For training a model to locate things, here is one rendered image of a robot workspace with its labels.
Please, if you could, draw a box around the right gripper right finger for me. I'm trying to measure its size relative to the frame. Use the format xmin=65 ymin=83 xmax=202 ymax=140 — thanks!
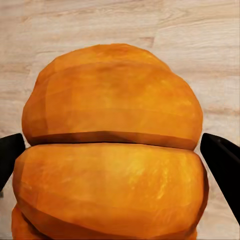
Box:
xmin=200 ymin=133 xmax=240 ymax=224

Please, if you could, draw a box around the pumpkin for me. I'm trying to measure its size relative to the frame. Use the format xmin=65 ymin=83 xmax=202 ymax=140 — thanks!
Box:
xmin=11 ymin=43 xmax=209 ymax=240

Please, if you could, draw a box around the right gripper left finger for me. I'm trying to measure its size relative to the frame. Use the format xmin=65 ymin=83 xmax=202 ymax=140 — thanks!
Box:
xmin=0 ymin=133 xmax=26 ymax=192

